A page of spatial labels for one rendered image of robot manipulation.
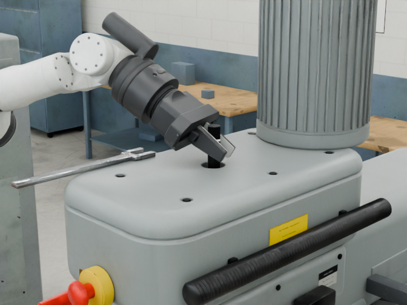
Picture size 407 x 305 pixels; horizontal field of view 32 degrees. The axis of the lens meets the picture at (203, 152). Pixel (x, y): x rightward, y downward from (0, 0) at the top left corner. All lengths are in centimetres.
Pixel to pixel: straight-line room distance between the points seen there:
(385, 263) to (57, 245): 437
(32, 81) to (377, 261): 69
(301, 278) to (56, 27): 739
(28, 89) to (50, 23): 715
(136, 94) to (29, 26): 741
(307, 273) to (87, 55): 49
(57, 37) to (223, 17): 229
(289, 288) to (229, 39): 586
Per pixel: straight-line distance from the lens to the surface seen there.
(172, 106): 107
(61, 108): 855
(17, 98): 122
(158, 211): 92
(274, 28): 118
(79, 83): 121
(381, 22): 585
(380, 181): 146
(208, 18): 710
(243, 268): 96
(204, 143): 108
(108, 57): 111
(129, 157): 113
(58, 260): 532
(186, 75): 693
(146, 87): 109
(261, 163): 111
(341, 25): 116
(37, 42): 837
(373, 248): 133
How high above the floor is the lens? 222
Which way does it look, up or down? 17 degrees down
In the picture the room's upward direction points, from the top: straight up
